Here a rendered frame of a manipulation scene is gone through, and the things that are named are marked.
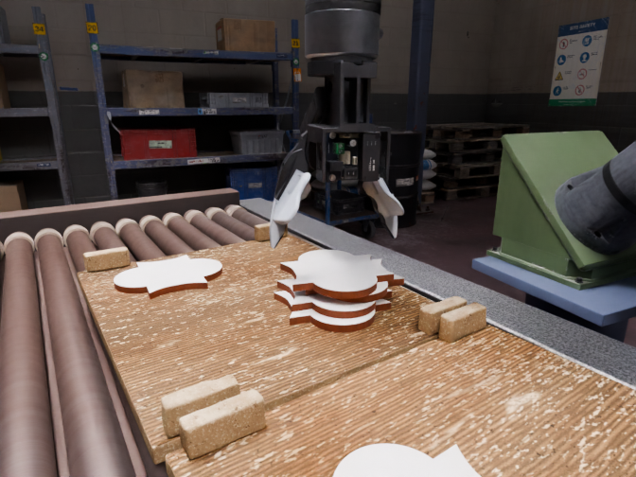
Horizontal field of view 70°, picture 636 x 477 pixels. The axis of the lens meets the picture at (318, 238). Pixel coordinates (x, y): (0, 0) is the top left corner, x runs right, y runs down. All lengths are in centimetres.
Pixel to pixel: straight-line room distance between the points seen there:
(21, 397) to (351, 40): 44
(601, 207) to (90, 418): 75
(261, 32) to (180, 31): 92
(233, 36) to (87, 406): 433
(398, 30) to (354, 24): 574
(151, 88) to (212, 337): 412
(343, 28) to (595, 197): 54
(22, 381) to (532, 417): 45
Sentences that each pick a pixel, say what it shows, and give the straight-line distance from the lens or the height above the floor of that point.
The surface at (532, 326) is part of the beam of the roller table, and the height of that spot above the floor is 92.
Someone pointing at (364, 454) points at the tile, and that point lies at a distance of 33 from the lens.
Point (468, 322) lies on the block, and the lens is 49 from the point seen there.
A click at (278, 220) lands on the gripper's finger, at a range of 49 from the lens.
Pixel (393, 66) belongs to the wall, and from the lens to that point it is 613.
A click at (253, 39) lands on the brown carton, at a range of 469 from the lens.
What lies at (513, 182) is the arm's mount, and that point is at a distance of 92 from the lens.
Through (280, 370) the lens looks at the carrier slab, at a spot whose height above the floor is 94.
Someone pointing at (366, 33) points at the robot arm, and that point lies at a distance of 47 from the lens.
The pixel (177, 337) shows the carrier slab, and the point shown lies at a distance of 50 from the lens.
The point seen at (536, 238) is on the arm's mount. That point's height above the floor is 93.
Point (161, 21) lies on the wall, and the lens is 520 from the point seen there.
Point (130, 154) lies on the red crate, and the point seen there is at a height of 70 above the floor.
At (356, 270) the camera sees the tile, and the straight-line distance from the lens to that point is 55.
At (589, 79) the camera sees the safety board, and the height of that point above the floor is 140.
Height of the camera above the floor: 117
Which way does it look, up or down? 17 degrees down
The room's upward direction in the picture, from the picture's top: straight up
